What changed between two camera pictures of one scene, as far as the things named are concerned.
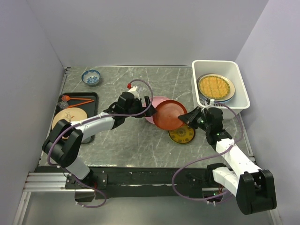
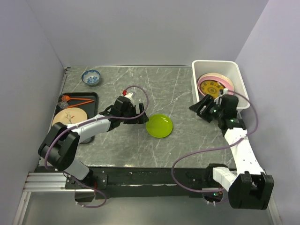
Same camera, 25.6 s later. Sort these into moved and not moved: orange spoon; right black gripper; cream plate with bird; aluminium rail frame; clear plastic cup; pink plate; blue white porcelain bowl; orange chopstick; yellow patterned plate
Moved: right black gripper; yellow patterned plate; pink plate
Not moved: orange chopstick; blue white porcelain bowl; cream plate with bird; aluminium rail frame; clear plastic cup; orange spoon
